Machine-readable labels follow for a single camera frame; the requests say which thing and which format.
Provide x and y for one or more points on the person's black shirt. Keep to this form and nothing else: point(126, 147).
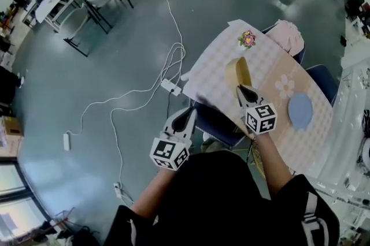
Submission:
point(219, 204)

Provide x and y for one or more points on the white power strip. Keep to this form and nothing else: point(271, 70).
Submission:
point(66, 141)
point(117, 189)
point(171, 87)

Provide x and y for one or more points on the round beige container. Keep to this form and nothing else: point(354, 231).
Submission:
point(239, 71)

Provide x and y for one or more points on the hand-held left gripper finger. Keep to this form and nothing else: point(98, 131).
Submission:
point(179, 115)
point(193, 120)

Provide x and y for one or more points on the table with checkered cloth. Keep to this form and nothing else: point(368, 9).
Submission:
point(214, 66)

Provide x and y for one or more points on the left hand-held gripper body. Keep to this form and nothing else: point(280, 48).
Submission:
point(169, 151)

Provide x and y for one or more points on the blue plate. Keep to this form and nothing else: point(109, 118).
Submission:
point(301, 110)

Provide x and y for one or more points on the pink cushion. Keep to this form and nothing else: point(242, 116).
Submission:
point(286, 35)

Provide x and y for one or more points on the small pink flower pot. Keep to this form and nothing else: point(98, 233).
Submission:
point(247, 39)

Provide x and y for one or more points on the person's right forearm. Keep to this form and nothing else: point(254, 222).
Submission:
point(271, 164)

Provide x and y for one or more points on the person's left forearm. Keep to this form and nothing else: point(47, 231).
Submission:
point(153, 195)

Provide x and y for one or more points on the blue chair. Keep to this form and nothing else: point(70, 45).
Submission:
point(325, 81)
point(219, 126)
point(300, 57)

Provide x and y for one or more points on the cardboard box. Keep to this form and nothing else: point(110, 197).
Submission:
point(11, 130)

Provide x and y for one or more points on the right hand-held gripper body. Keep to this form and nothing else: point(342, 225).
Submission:
point(260, 119)

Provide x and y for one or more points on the white workbench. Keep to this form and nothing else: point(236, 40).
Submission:
point(347, 138)

